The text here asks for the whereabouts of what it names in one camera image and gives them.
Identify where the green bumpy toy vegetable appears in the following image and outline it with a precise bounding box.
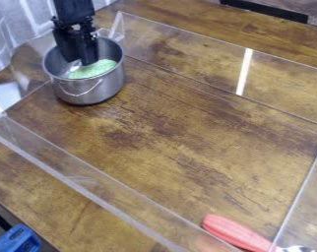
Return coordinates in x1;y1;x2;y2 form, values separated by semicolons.
68;59;117;79

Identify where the red handled tool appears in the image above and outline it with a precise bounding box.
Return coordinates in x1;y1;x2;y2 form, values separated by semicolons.
200;214;277;252

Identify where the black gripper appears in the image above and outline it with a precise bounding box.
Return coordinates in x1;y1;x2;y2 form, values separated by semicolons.
51;0;99;66

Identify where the blue plastic object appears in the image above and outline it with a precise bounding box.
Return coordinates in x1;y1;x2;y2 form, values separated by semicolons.
0;224;41;252

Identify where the black bar at table edge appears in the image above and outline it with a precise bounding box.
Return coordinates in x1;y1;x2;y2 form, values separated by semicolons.
219;0;309;24

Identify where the silver metal pot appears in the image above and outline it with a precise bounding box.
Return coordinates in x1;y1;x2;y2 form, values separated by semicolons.
43;37;124;105

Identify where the clear acrylic barrier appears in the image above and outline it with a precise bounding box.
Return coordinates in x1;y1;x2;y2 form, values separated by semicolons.
0;12;317;252

